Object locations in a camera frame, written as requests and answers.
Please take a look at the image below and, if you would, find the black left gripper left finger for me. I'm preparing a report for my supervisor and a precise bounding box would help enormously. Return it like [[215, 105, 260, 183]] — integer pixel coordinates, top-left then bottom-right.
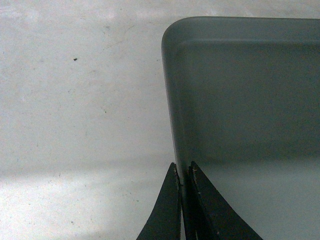
[[137, 162, 182, 240]]

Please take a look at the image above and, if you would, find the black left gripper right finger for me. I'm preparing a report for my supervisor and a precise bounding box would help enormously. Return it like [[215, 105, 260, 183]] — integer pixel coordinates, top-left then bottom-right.
[[184, 161, 262, 240]]

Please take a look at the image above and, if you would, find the grey rectangular serving tray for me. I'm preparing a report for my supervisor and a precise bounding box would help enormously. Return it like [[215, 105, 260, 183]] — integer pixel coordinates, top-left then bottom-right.
[[161, 16, 320, 240]]

